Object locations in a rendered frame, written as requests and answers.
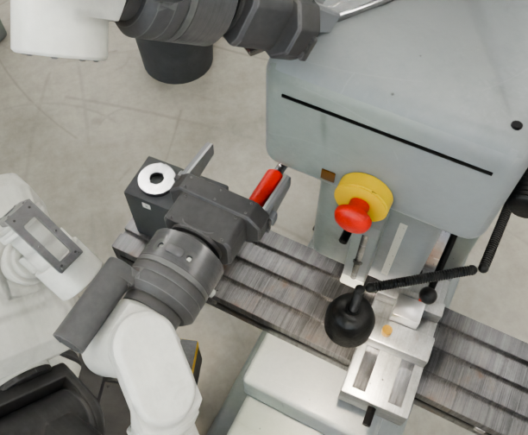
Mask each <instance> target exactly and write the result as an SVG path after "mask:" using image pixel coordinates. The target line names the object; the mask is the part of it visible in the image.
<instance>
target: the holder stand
mask: <svg viewBox="0 0 528 435"><path fill-rule="evenodd" d="M184 170H185V169H183V168H181V167H176V166H174V165H172V164H169V163H167V162H164V161H161V160H158V159H155V158H154V157H151V156H149V157H148V158H147V159H146V160H145V162H144V163H143V164H142V166H141V168H140V169H139V171H138V172H137V174H136V175H135V177H134V178H133V179H132V180H131V182H130V183H129V185H128V186H127V188H126V189H125V191H124V195H125V198H126V199H127V202H128V205H129V209H130V211H131V214H132V216H133V219H134V221H135V225H136V228H137V230H138V231H139V232H141V233H143V234H146V235H148V236H151V237H153V235H154V234H155V232H156V231H157V230H158V229H162V228H166V223H165V220H164V216H166V214H167V213H168V211H169V210H170V208H171V207H172V206H173V201H172V197H171V193H170V188H171V187H172V185H173V184H174V179H173V178H174V177H175V175H176V174H178V173H179V172H180V171H184ZM199 178H201V179H203V180H207V181H209V182H211V183H213V184H215V185H217V186H220V187H222V188H225V189H227V190H229V187H228V186H227V185H225V184H222V183H220V182H217V181H215V180H211V179H208V178H206V177H204V176H201V175H200V177H199Z"/></svg>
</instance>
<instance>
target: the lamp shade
mask: <svg viewBox="0 0 528 435"><path fill-rule="evenodd" d="M352 295H353V293H345V294H342V295H340V296H339V297H337V298H335V299H333V300H332V301H331V302H330V304H329V305H328V307H327V310H326V313H325V317H324V329H325V332H326V334H327V335H328V337H329V338H330V340H331V341H333V342H334V343H335V344H337V345H340V346H342V347H345V348H354V347H358V346H360V345H362V344H364V343H366V342H367V340H368V339H369V337H370V336H371V333H372V331H373V329H374V325H375V315H374V310H373V308H372V306H371V305H370V303H369V302H368V300H367V299H366V298H364V297H363V298H362V300H361V304H360V307H359V310H358V311H357V312H351V311H350V310H349V304H350V301H351V298H352Z"/></svg>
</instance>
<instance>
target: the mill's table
mask: <svg viewBox="0 0 528 435"><path fill-rule="evenodd" d="M151 238H152V237H151V236H148V235H146V234H143V233H141V232H139V231H138V230H137V228H136V225H135V221H134V219H133V218H131V219H130V221H129V222H128V224H127V225H126V227H125V232H124V233H123V234H122V233H121V234H120V235H119V236H118V238H117V239H116V240H115V241H114V243H113V244H112V245H111V247H112V248H113V250H114V252H115V254H116V257H117V258H118V259H120V260H122V261H124V262H126V263H127V264H129V265H130V266H131V267H132V265H133V264H134V263H135V261H136V259H137V258H138V257H139V255H140V254H141V252H142V251H143V250H144V249H145V247H146V246H147V244H148V243H149V241H150V240H151ZM223 269H224V272H223V275H222V277H221V278H220V280H219V282H218V283H217V285H216V286H215V288H214V290H216V293H215V295H214V296H213V297H212V298H210V297H209V298H208V299H207V301H206V302H205V303H207V304H209V305H211V306H214V307H216V308H218V309H220V310H222V311H224V312H227V313H228V314H230V315H232V316H234V317H236V318H239V319H240V320H242V321H244V322H246V323H248V324H251V325H253V326H255V327H257V328H259V329H261V330H263V331H265V332H267V333H269V334H271V335H273V336H275V337H277V338H279V339H282V340H284V341H286V342H288V343H289V344H292V345H294V346H296V347H298V348H300V349H302V350H304V351H306V352H308V353H310V354H312V355H314V356H317V357H319V358H321V359H323V360H325V361H326V362H328V363H331V364H333V365H335V366H337V367H338V368H340V369H344V370H346V371H348V368H349V365H350V362H351V360H352V357H353V355H354V353H355V348H356V347H354V348H345V347H342V346H340V345H337V344H335V343H334V342H333V341H331V340H330V338H329V337H328V335H327V334H326V332H325V329H324V317H325V313H326V310H327V307H328V305H329V304H330V302H331V301H332V300H333V299H335V298H337V297H339V296H340V295H342V294H345V293H353V292H354V290H355V289H354V288H353V287H350V286H348V285H346V284H344V283H341V282H340V280H341V276H342V273H343V269H344V264H342V263H340V262H337V261H335V260H333V259H330V258H329V257H327V256H325V255H321V254H320V253H318V252H317V251H316V250H315V249H312V248H309V247H307V246H305V245H304V244H301V243H298V242H295V241H293V240H292V239H290V238H287V237H285V236H282V235H280V234H278V233H276V232H273V231H271V230H270V231H269V233H267V232H265V234H264V236H263V237H262V239H261V240H260V241H257V242H246V241H245V242H244V244H243V245H242V247H241V248H240V250H239V251H238V253H237V255H236V257H235V259H234V260H233V262H232V263H231V264H228V265H224V264H223ZM433 337H434V338H435V341H434V344H433V347H432V350H431V355H430V358H429V361H428V362H427V364H426V365H425V366H424V369H423V372H422V375H421V378H420V381H419V384H418V389H417V392H416V394H415V397H414V401H413V404H415V405H417V406H419V407H422V408H423V409H425V410H427V411H429V412H431V413H434V414H435V415H438V416H440V417H442V418H444V419H446V420H448V421H450V422H452V423H454V424H456V425H458V426H460V427H462V428H464V429H466V430H468V431H471V432H473V433H475V434H477V435H528V343H526V342H524V341H521V340H519V339H517V338H515V337H512V336H510V335H507V334H505V333H504V332H501V331H498V330H496V329H494V328H492V327H490V326H488V325H484V324H483V323H480V322H478V321H476V320H474V319H471V318H469V317H467V316H464V315H462V314H460V313H458V312H455V311H453V310H450V309H449V308H447V307H444V310H443V316H442V317H441V318H440V320H439V321H438V323H437V327H436V329H435V332H434V336H433Z"/></svg>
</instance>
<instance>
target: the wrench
mask: <svg viewBox="0 0 528 435"><path fill-rule="evenodd" d="M391 1H393V0H342V1H341V2H338V3H334V4H332V5H330V6H327V7H330V8H332V9H335V10H336V11H337V12H338V13H339V14H340V17H339V19H338V21H337V22H340V21H343V20H345V19H348V18H350V17H352V16H356V15H358V14H361V13H362V12H365V11H367V10H370V9H373V8H376V7H378V6H381V5H382V4H385V3H389V2H391ZM244 49H245V50H246V51H247V53H248V54H249V55H250V56H253V55H256V54H259V53H262V52H264V51H265V50H260V49H253V48H244Z"/></svg>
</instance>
